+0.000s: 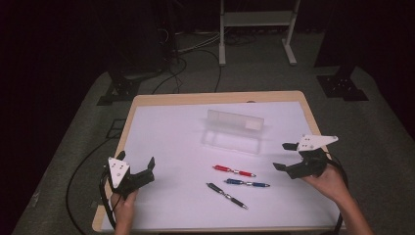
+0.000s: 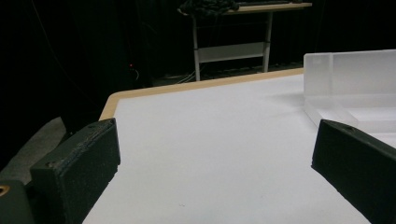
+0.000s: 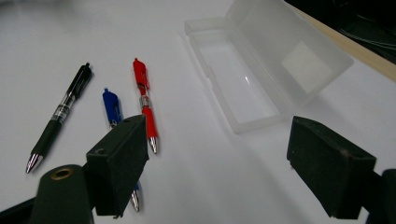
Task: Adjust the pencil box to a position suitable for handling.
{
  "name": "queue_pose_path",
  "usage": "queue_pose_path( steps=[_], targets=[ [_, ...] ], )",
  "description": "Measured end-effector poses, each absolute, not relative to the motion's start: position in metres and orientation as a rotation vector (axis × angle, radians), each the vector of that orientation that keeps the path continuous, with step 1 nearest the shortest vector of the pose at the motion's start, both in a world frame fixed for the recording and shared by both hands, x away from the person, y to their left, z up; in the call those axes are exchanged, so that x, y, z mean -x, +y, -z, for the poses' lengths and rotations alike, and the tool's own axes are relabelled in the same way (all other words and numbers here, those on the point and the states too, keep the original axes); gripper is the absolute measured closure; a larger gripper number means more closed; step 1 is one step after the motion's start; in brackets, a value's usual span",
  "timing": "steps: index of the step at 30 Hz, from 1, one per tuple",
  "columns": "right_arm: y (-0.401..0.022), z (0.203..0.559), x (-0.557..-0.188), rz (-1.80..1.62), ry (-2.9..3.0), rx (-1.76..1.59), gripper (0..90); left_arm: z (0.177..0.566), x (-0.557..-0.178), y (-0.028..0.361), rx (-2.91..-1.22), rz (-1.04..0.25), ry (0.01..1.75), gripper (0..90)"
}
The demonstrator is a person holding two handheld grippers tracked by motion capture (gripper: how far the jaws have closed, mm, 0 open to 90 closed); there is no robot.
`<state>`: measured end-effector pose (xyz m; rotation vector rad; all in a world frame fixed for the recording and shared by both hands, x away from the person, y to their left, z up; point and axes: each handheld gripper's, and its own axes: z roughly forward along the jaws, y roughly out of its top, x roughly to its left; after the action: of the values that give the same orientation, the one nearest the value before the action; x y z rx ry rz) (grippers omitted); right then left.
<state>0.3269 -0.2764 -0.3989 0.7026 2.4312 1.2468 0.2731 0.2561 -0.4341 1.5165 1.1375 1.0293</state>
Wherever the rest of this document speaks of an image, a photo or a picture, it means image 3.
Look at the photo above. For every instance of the blue retractable pen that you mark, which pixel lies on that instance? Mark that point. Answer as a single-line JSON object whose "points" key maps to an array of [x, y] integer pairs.
{"points": [[111, 107]]}

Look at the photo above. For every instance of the red retractable pen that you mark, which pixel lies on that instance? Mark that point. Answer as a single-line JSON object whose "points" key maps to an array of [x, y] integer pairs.
{"points": [[149, 119]]}

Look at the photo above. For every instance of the black retractable pen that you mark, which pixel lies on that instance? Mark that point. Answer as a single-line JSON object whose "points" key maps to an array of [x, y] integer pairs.
{"points": [[51, 132]]}

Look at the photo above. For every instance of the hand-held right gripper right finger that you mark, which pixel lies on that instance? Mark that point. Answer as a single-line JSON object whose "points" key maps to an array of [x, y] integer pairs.
{"points": [[330, 168]]}

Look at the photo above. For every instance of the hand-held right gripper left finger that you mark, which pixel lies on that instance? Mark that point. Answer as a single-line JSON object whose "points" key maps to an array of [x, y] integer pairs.
{"points": [[116, 165]]}

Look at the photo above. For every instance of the translucent plastic pencil case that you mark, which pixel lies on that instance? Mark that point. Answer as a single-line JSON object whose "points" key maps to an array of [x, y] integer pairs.
{"points": [[249, 84]]}

